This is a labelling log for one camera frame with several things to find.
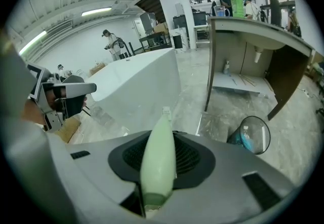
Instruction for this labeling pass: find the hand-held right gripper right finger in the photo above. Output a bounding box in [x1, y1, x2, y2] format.
[161, 130, 300, 219]

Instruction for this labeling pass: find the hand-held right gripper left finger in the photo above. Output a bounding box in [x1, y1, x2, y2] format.
[66, 130, 151, 217]

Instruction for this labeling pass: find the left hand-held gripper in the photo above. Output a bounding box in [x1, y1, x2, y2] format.
[26, 63, 97, 133]

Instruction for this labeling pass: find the white bathtub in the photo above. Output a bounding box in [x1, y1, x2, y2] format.
[86, 47, 182, 128]

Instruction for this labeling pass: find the green mop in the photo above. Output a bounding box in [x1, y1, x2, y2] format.
[140, 106, 177, 218]

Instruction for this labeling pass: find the person's left forearm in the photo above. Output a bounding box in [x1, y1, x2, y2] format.
[21, 98, 49, 131]

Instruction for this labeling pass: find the small cardboard box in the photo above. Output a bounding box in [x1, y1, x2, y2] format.
[89, 62, 107, 77]

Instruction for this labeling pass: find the large cardboard box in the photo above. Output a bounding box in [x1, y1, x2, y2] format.
[54, 116, 82, 144]

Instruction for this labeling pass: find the black mesh trash bin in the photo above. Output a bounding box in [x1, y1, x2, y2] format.
[226, 116, 271, 156]

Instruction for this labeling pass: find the long ceiling lamp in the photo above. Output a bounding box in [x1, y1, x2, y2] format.
[80, 7, 112, 17]
[19, 30, 48, 55]

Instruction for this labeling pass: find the black metal table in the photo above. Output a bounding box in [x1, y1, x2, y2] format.
[138, 31, 173, 54]

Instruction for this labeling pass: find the dark sink cabinet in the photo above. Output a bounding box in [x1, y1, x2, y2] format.
[204, 16, 317, 121]

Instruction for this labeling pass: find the white sink basin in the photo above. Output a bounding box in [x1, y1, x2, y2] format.
[242, 30, 287, 64]

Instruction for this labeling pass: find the clear measuring cup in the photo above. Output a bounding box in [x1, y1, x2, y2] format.
[214, 5, 231, 18]

